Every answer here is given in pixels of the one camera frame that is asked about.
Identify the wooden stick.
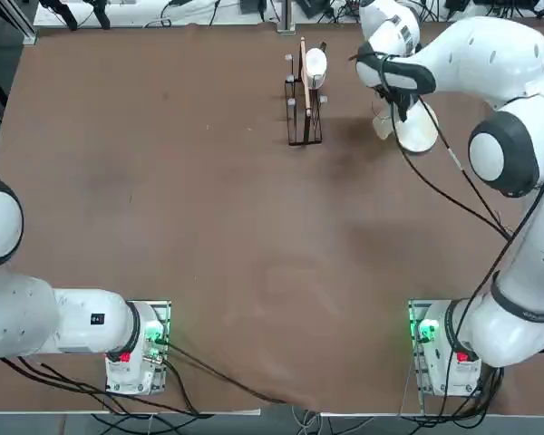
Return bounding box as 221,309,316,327
299,36,313,114

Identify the transparent sauce bottle blue cap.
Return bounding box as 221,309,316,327
372,101,401,140

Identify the aluminium middle post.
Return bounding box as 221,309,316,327
277,0,296,34

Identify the long black base cable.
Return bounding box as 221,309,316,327
162,342,319,409

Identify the white mug black handle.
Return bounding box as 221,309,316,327
300,46,330,91

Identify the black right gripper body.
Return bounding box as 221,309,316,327
378,83,418,122

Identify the white round plate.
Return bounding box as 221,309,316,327
394,100,440,153

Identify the black wire rack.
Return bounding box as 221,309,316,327
282,40,330,147

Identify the black tripod leg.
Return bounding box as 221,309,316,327
39,0,81,32
84,0,112,30

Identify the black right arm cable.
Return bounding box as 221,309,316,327
351,50,544,359

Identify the black base cable bundle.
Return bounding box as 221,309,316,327
0,355,209,417

